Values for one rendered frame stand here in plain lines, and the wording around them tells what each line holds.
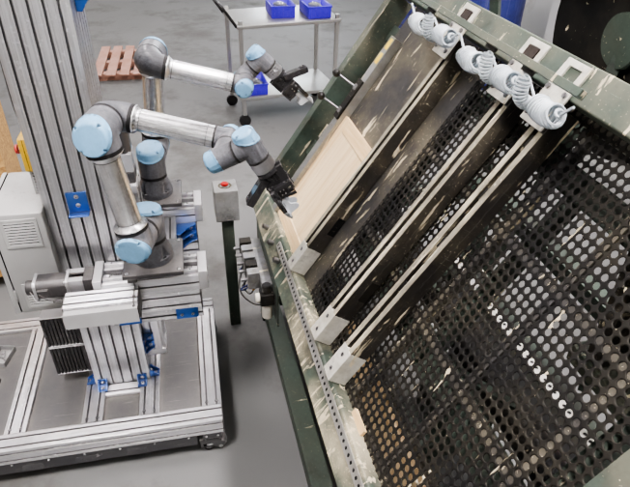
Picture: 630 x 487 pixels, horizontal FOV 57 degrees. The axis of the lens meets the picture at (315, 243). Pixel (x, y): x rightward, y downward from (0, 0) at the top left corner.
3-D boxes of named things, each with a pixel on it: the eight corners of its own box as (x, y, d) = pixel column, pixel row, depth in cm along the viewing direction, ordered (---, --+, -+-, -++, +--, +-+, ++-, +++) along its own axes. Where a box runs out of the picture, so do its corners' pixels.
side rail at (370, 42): (278, 187, 306) (262, 179, 300) (408, 3, 266) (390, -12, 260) (281, 193, 301) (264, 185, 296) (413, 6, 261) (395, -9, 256)
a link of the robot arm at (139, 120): (98, 119, 196) (241, 150, 201) (86, 132, 187) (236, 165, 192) (99, 86, 189) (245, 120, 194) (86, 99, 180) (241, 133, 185)
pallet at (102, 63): (157, 81, 666) (156, 73, 660) (89, 84, 656) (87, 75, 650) (162, 51, 756) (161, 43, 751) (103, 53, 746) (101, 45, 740)
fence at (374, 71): (278, 208, 283) (272, 205, 281) (398, 40, 249) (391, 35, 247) (280, 214, 279) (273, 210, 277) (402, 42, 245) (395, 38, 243)
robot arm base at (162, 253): (131, 270, 216) (128, 248, 210) (134, 246, 228) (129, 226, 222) (173, 266, 218) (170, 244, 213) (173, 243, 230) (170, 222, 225)
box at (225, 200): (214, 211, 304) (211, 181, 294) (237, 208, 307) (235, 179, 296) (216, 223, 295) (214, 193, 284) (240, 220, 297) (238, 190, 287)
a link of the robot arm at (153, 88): (139, 164, 260) (132, 42, 229) (144, 150, 273) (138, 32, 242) (167, 166, 262) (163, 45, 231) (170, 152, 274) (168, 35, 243)
